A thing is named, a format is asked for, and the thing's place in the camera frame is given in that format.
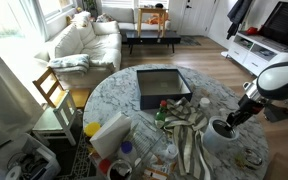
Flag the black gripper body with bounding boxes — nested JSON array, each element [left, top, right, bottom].
[[226, 95, 264, 127]]

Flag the silver metal cup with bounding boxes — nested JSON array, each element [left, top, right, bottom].
[[213, 120, 233, 138]]

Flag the white plastic cup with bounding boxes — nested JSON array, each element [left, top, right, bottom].
[[202, 116, 239, 154]]

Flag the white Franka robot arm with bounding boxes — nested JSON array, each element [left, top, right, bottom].
[[225, 53, 288, 130]]

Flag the clear plastic case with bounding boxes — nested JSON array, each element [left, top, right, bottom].
[[122, 121, 166, 180]]

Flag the small white jar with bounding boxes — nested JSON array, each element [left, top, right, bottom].
[[199, 97, 210, 108]]

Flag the silver bowl with green item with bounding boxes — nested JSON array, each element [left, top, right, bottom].
[[234, 148, 263, 170]]

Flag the white tv cabinet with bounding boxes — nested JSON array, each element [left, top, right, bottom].
[[227, 31, 288, 76]]

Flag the striped grey white cloth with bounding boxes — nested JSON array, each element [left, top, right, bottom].
[[164, 98, 212, 180]]

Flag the small clear plastic bottle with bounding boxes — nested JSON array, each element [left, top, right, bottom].
[[161, 144, 178, 161]]

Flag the green bottle red cap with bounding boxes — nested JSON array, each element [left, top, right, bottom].
[[155, 100, 167, 128]]

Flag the black television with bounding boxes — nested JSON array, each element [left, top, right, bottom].
[[259, 1, 288, 45]]

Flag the hanging dark jacket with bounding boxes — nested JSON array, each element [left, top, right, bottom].
[[226, 0, 252, 40]]

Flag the dark blue open box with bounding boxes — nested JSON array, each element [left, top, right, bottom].
[[136, 69, 193, 110]]

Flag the orange white carton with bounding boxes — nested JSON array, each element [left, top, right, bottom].
[[142, 156, 176, 180]]

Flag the black coffee table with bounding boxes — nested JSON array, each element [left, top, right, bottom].
[[126, 30, 181, 52]]

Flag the bottle with blue cap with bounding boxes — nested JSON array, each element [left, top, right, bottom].
[[118, 141, 137, 165]]

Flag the wooden stool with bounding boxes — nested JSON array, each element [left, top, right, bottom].
[[137, 7, 167, 37]]

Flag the white bowl dark contents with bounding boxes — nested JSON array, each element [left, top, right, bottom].
[[107, 159, 133, 180]]

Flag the red lid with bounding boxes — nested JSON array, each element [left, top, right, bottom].
[[98, 159, 111, 174]]

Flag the yellow lid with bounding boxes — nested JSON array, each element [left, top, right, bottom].
[[84, 122, 101, 137]]

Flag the grey folded blanket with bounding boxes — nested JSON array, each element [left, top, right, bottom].
[[48, 54, 90, 74]]

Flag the white sofa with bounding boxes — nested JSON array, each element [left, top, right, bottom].
[[34, 6, 172, 90]]

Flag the white wooden chair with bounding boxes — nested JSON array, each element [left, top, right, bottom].
[[32, 91, 77, 146]]

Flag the natural wooden chair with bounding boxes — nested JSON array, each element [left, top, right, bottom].
[[33, 68, 90, 109]]

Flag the white storage bin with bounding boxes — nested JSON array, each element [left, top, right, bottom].
[[5, 134, 61, 180]]

